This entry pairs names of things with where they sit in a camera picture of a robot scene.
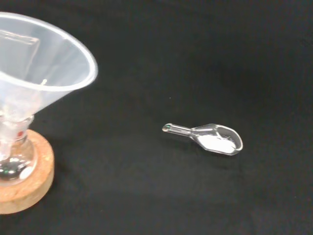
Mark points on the round-bottom glass flask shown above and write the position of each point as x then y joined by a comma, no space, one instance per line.
14,164

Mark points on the clear plastic funnel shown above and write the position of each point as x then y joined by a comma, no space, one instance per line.
49,61

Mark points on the black bench cloth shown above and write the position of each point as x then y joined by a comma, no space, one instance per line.
171,61

